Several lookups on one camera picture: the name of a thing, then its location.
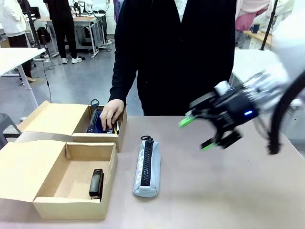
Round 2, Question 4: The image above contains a cluttered grey workbench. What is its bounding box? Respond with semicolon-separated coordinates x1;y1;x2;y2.
35;9;109;60

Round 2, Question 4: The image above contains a black tripod pole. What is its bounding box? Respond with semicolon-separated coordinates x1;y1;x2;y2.
259;0;280;51

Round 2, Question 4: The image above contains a person's right forearm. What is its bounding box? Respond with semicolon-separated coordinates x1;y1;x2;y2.
108;68;135;107

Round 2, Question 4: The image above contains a white table with round legs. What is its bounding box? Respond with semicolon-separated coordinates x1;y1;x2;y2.
0;47;46;109

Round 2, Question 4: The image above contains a cardboard box with navy case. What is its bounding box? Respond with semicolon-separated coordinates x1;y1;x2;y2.
18;100;128;153

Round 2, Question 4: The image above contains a grey zipper pencil case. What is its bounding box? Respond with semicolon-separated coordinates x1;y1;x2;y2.
132;135;162;198

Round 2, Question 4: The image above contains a black stapler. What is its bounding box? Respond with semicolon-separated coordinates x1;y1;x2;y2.
88;168;105;200

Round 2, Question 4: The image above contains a wooden side table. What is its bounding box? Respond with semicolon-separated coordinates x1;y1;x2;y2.
243;30;274;48

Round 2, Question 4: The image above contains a bystander in black, white sneakers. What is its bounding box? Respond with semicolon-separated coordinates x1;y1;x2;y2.
42;0;83;64

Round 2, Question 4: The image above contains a black floor cable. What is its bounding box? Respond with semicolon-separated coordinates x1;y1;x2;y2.
41;56;53;104

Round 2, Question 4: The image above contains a black backpack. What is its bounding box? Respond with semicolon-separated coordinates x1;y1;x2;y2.
37;26;52;45

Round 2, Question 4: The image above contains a navy zipper pencil case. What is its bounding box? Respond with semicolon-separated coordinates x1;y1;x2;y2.
86;99;115;134

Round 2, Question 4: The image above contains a person in black sweater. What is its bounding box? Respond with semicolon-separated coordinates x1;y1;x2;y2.
108;0;238;117

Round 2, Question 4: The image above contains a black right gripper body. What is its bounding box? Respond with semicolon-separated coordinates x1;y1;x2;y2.
211;87;261;131

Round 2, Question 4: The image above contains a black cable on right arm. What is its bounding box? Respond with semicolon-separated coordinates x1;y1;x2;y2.
268;70;305;156

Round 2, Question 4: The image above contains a black stool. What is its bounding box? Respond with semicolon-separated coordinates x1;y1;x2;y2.
0;113;22;150

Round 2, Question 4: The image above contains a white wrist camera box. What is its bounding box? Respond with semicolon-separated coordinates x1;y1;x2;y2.
213;81;231;96

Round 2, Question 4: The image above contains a bystander in white top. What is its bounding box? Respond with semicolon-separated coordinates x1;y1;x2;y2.
0;0;37;83

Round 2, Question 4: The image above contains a bystander in pink clothing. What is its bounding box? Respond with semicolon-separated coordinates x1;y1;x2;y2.
234;0;274;48

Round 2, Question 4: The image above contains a person's right hand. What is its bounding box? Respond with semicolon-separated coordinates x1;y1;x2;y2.
99;99;125;132

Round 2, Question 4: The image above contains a cardboard box with stapler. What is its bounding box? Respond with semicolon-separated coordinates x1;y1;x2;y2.
0;139;119;220

